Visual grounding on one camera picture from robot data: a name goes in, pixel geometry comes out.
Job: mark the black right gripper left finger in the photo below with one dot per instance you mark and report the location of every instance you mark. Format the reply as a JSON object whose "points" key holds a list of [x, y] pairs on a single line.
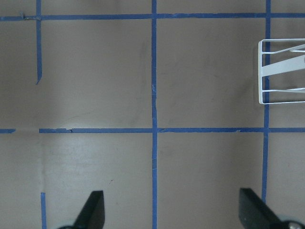
{"points": [[92, 214]]}

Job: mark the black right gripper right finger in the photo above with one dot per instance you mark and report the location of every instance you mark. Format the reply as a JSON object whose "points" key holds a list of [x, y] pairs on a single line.
{"points": [[255, 214]]}

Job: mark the white wire cup rack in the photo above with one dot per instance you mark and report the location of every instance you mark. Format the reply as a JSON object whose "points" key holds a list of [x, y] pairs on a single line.
{"points": [[284, 66]]}

